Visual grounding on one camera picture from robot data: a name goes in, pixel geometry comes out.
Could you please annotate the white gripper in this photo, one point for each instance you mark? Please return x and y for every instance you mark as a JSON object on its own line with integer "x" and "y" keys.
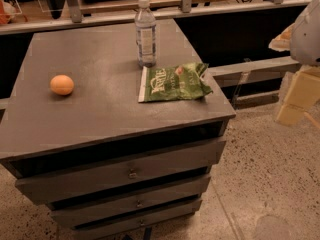
{"x": 307, "y": 39}

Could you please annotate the green jalapeno chip bag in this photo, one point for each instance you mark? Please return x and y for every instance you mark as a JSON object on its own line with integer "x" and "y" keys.
{"x": 182, "y": 82}

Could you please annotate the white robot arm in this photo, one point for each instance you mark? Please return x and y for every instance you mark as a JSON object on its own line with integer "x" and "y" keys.
{"x": 302, "y": 40}

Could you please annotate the middle grey drawer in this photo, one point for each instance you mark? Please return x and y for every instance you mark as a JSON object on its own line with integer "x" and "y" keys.
{"x": 159, "y": 191}

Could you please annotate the grey drawer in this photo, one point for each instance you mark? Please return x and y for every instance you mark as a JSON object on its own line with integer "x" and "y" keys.
{"x": 53, "y": 187}
{"x": 123, "y": 223}
{"x": 159, "y": 191}

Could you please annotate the clear plastic water bottle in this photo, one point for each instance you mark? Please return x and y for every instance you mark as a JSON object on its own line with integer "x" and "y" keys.
{"x": 145, "y": 23}

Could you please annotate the bottom grey drawer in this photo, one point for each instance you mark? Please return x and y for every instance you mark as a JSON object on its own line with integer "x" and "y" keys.
{"x": 123, "y": 223}

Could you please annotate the orange fruit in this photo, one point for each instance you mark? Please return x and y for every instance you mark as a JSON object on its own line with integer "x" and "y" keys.
{"x": 62, "y": 85}

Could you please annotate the top grey drawer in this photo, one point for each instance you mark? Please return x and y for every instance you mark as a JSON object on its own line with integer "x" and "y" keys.
{"x": 53, "y": 187}

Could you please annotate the orange white object on shelf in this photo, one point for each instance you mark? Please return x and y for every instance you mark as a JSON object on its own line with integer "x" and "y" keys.
{"x": 7, "y": 12}

